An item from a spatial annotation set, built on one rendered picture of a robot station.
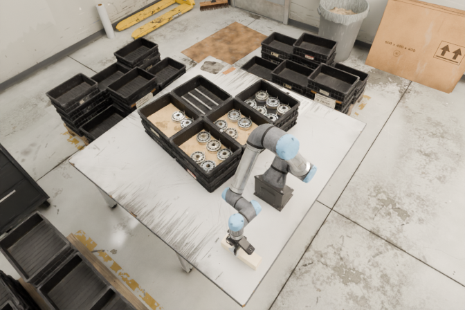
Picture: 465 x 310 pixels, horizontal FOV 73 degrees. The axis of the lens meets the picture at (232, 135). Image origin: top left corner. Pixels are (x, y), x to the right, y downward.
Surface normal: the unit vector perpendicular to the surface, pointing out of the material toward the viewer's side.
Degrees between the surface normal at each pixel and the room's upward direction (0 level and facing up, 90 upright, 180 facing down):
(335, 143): 0
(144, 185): 0
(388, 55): 73
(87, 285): 0
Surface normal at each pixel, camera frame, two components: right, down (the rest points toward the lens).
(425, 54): -0.60, 0.43
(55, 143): -0.04, -0.66
